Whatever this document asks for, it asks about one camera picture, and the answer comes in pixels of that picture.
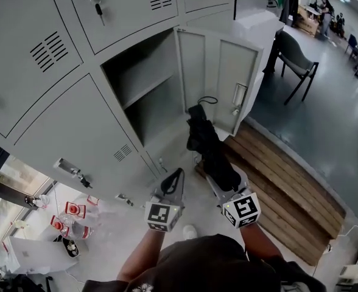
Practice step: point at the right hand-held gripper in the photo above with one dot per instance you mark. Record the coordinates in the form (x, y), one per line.
(243, 210)

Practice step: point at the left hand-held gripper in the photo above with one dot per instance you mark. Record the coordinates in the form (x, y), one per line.
(160, 214)

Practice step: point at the black umbrella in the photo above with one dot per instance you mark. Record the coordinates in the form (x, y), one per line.
(211, 151)

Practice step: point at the grey metal locker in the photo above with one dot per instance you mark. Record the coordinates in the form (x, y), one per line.
(60, 117)

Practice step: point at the person's left forearm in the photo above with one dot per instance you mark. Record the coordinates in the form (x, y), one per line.
(142, 254)

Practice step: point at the person's right forearm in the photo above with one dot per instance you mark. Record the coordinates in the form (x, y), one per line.
(259, 242)

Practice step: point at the person's left white shoe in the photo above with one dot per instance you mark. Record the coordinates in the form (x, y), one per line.
(190, 231)

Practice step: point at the wooden step platform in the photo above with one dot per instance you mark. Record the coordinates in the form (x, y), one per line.
(282, 199)

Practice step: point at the person's dark shirt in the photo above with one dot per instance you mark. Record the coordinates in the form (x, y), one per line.
(209, 266)

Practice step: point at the black tray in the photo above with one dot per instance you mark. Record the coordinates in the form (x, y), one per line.
(71, 248)

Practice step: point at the small clear bottle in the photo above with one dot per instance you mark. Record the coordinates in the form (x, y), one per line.
(39, 201)

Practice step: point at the grey chair with black legs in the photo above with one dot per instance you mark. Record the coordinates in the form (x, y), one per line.
(294, 55)

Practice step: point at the white box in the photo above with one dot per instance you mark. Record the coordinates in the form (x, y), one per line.
(42, 254)

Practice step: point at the white appliance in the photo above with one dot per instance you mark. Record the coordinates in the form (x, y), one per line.
(354, 272)

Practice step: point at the white counter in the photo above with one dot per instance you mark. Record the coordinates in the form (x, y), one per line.
(255, 26)

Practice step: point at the cardboard box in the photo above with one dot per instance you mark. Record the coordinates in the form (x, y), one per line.
(307, 21)

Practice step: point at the blue chair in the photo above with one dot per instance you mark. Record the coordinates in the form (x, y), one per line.
(352, 44)

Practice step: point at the grey backpack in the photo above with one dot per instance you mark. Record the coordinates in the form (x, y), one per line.
(271, 3)

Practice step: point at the black window frame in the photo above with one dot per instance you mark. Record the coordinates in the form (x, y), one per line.
(2, 184)

